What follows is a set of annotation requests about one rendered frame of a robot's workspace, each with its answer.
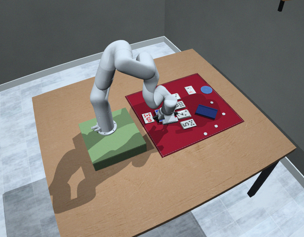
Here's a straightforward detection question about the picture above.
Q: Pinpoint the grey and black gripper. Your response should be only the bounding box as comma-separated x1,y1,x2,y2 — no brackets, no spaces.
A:
153,108,178,123

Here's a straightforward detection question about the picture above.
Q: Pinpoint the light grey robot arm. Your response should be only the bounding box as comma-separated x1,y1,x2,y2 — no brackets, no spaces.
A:
90,40,178,135

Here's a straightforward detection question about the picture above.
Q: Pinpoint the blue round disc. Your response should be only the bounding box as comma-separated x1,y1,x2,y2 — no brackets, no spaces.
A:
201,86,212,94

